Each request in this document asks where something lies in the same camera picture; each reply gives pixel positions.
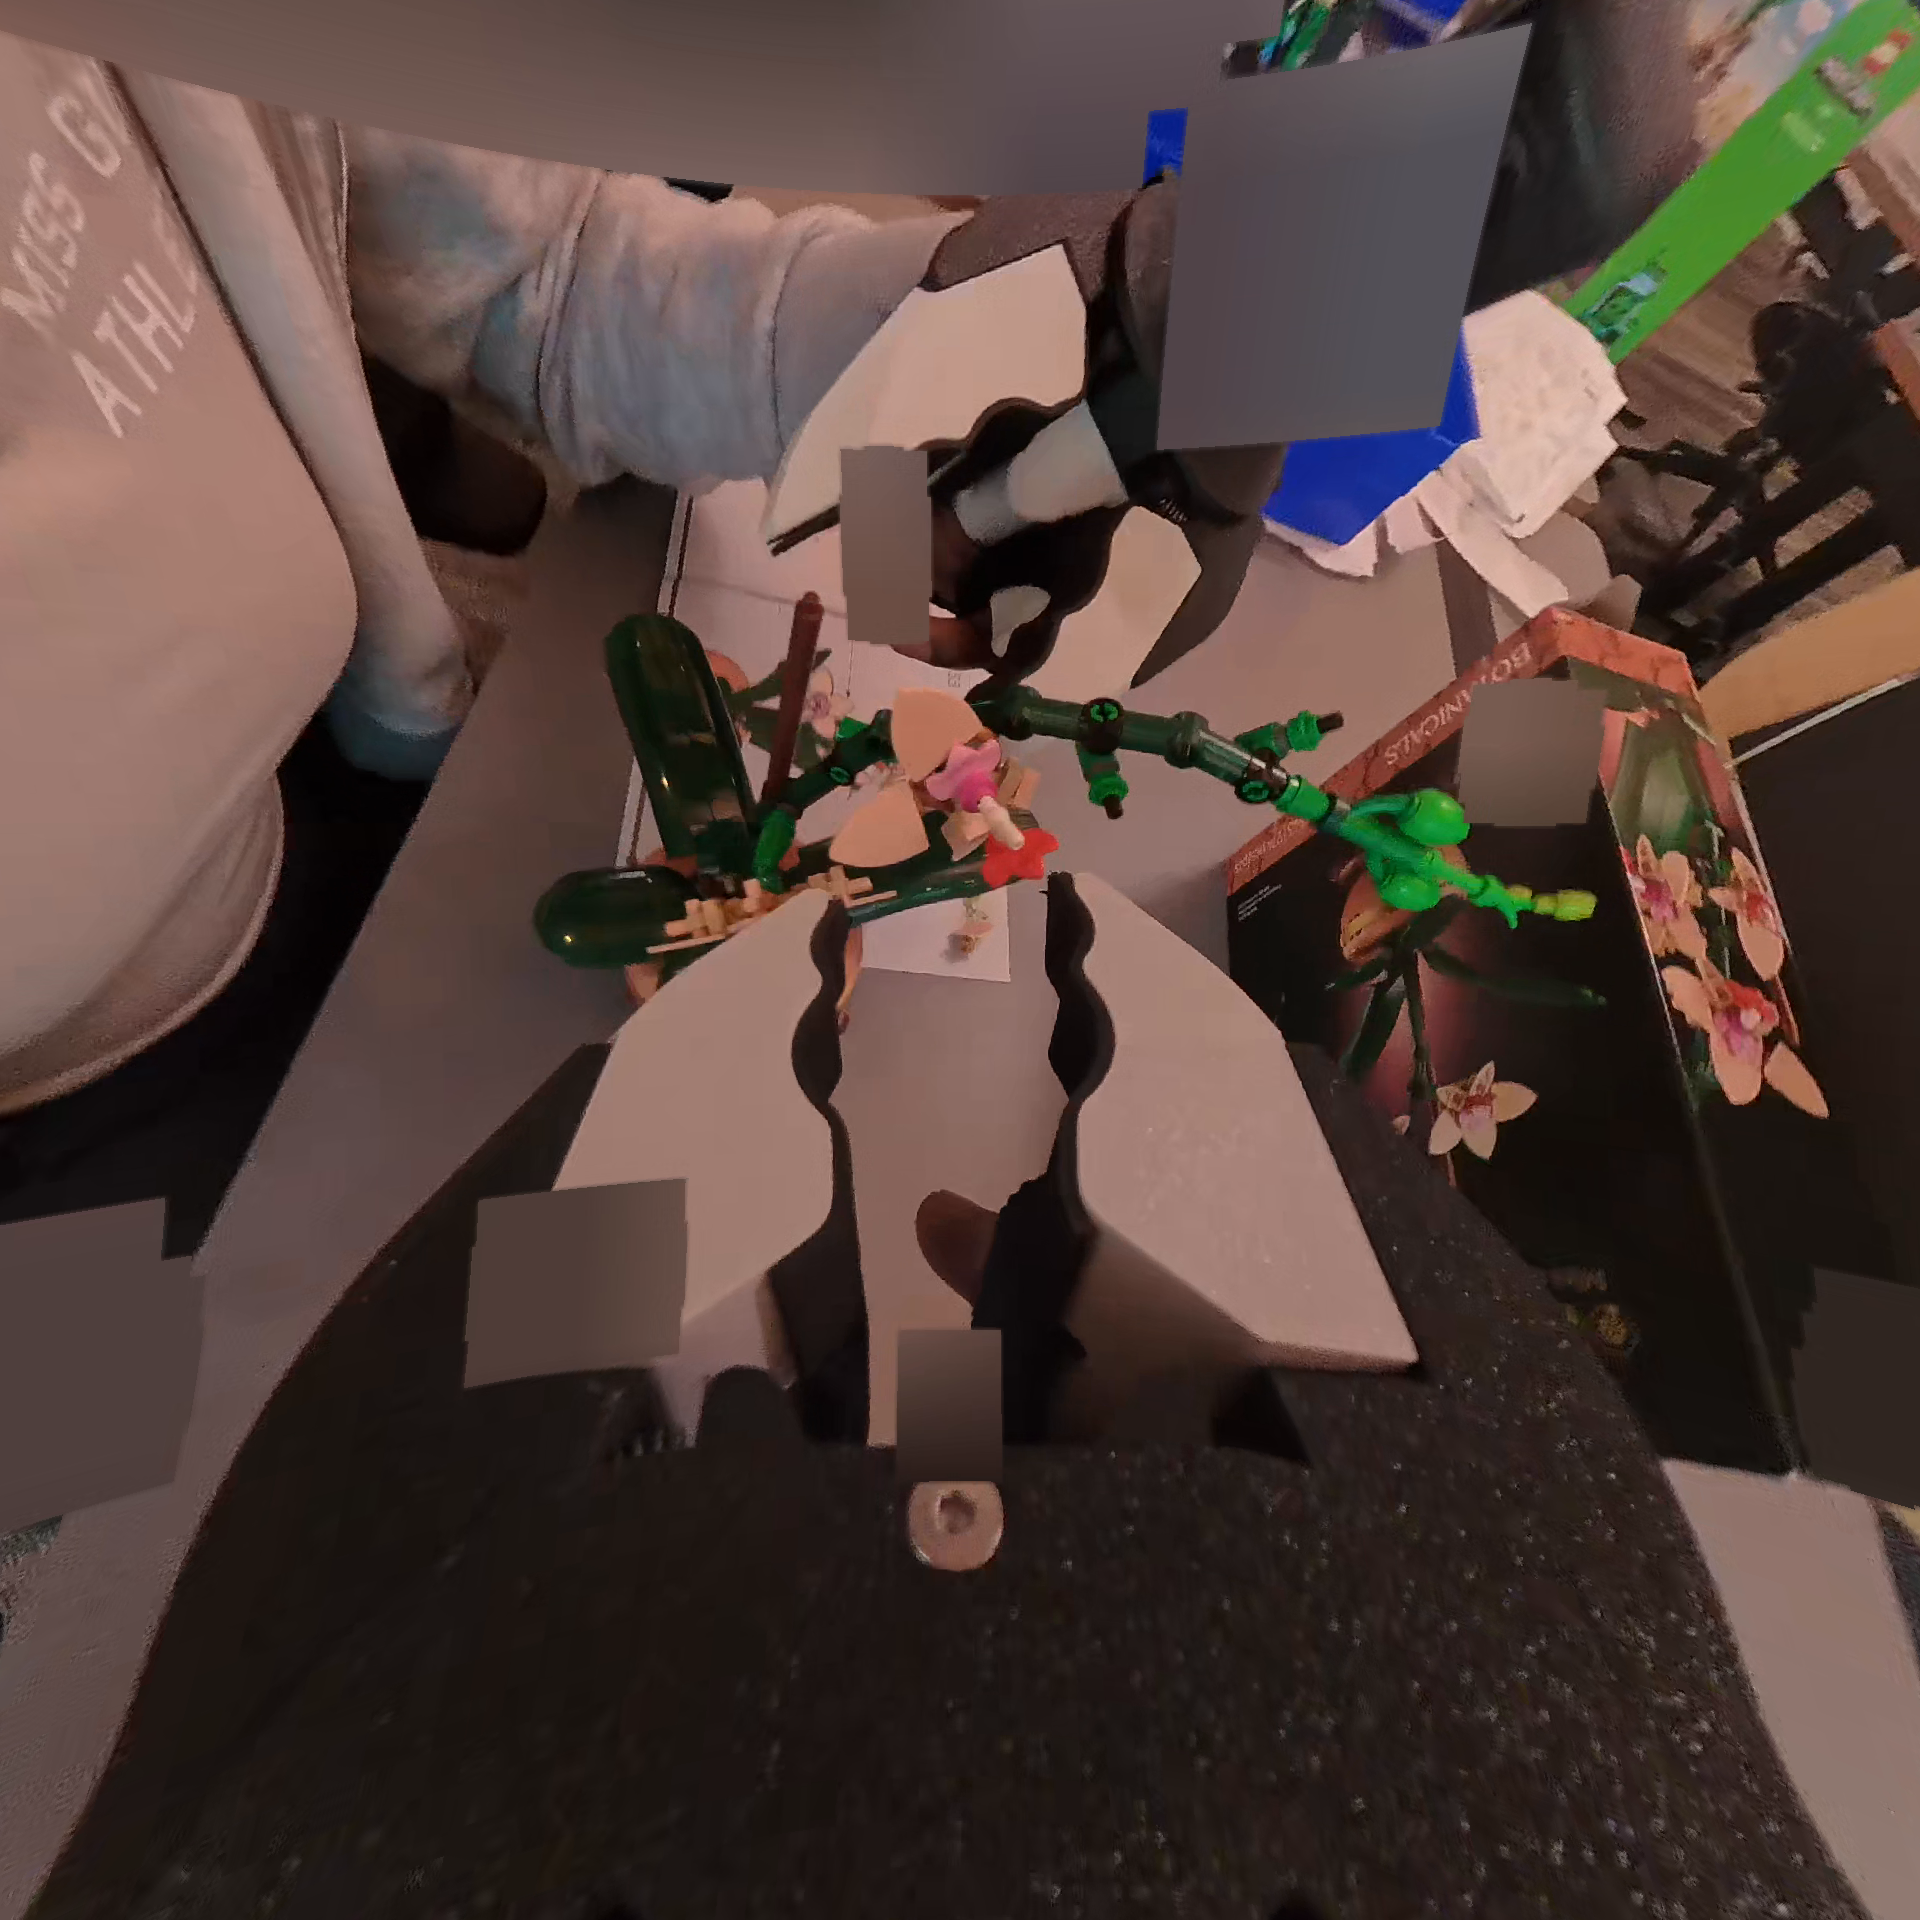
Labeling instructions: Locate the person's left forearm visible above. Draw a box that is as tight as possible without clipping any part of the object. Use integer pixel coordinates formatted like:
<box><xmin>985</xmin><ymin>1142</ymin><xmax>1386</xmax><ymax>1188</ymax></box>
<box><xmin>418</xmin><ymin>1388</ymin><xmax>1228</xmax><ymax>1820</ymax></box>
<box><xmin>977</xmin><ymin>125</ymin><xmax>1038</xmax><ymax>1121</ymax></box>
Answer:
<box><xmin>346</xmin><ymin>127</ymin><xmax>977</xmax><ymax>501</ymax></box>

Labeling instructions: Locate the crumpled white paper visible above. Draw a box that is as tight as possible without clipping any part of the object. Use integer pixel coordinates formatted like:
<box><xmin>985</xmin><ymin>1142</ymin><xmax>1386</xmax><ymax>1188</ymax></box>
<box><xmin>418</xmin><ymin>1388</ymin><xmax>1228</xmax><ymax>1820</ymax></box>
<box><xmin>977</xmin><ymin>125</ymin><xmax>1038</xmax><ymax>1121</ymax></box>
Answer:
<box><xmin>1305</xmin><ymin>287</ymin><xmax>1632</xmax><ymax>577</ymax></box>

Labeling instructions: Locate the grey desk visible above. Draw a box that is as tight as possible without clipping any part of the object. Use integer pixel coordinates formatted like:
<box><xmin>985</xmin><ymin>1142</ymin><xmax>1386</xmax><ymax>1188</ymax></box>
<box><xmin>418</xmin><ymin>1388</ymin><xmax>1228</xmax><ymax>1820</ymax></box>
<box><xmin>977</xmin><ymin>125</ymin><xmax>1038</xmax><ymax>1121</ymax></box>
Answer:
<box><xmin>0</xmin><ymin>480</ymin><xmax>1920</xmax><ymax>1920</ymax></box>

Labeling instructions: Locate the black orchid print box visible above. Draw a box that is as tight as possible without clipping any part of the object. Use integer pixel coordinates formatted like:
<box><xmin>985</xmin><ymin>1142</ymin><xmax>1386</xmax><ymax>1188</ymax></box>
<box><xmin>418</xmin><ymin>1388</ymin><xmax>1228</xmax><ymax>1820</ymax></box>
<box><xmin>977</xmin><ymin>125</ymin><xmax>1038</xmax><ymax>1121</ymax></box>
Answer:
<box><xmin>1223</xmin><ymin>607</ymin><xmax>1835</xmax><ymax>1473</ymax></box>

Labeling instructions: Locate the brick orchid plant model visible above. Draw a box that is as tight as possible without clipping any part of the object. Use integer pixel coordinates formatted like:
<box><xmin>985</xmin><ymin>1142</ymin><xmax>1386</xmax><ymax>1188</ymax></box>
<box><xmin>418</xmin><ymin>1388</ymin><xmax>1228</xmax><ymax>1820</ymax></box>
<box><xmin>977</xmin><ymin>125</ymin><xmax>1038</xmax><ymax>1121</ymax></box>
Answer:
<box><xmin>534</xmin><ymin>590</ymin><xmax>1602</xmax><ymax>1038</ymax></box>

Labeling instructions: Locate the white instruction booklet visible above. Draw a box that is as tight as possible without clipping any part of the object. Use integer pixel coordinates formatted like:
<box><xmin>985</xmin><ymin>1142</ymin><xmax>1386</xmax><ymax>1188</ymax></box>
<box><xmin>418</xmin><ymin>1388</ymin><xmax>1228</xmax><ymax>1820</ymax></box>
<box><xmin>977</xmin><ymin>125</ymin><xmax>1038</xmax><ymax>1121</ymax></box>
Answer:
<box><xmin>616</xmin><ymin>480</ymin><xmax>1017</xmax><ymax>988</ymax></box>

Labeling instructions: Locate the blue plastic bin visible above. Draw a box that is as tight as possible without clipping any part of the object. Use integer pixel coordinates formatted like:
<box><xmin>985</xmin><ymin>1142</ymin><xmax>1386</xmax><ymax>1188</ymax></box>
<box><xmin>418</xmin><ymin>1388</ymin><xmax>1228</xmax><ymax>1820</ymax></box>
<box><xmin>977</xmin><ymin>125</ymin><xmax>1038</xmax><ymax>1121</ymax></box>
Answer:
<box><xmin>1144</xmin><ymin>105</ymin><xmax>1488</xmax><ymax>544</ymax></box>

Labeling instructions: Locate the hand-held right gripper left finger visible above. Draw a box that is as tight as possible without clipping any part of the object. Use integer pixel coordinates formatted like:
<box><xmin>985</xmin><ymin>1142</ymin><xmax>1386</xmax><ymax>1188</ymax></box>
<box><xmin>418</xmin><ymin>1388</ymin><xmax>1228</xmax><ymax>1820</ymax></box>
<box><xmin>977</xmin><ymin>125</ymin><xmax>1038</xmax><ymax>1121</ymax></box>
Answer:
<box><xmin>551</xmin><ymin>884</ymin><xmax>864</xmax><ymax>1374</ymax></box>

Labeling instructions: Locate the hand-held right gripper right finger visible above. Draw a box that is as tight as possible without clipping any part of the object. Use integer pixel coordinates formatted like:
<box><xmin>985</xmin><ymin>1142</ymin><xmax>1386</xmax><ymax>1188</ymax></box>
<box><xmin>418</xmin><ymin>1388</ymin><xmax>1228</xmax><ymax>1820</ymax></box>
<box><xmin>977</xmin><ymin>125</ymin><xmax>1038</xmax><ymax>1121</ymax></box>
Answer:
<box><xmin>991</xmin><ymin>870</ymin><xmax>1422</xmax><ymax>1376</ymax></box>

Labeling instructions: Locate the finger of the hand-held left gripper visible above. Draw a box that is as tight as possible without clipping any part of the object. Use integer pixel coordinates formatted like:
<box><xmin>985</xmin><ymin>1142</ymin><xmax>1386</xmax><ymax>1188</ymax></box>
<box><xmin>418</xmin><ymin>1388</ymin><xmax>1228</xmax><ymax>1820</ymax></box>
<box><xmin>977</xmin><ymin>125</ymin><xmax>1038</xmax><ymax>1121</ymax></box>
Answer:
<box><xmin>1043</xmin><ymin>503</ymin><xmax>1204</xmax><ymax>693</ymax></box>
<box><xmin>762</xmin><ymin>241</ymin><xmax>1092</xmax><ymax>552</ymax></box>

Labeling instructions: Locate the green printed box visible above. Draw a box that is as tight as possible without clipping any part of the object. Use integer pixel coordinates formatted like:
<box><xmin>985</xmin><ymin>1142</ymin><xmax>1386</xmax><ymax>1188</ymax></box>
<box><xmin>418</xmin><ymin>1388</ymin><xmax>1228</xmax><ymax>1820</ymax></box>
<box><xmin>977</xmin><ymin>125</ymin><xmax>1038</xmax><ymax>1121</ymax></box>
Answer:
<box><xmin>1560</xmin><ymin>0</ymin><xmax>1920</xmax><ymax>360</ymax></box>

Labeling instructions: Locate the black panel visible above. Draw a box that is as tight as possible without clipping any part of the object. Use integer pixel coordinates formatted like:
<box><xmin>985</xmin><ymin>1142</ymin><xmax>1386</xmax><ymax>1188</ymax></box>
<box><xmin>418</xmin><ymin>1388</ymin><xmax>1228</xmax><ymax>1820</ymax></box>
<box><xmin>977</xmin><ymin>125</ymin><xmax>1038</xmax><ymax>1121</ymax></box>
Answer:
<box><xmin>1697</xmin><ymin>674</ymin><xmax>1920</xmax><ymax>1502</ymax></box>

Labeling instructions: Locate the person's torso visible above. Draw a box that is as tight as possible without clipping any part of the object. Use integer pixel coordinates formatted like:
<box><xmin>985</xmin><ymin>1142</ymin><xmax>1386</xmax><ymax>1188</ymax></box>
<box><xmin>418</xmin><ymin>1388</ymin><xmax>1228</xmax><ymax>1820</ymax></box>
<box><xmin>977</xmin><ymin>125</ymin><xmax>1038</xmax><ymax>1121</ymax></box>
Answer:
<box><xmin>0</xmin><ymin>30</ymin><xmax>483</xmax><ymax>1116</ymax></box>

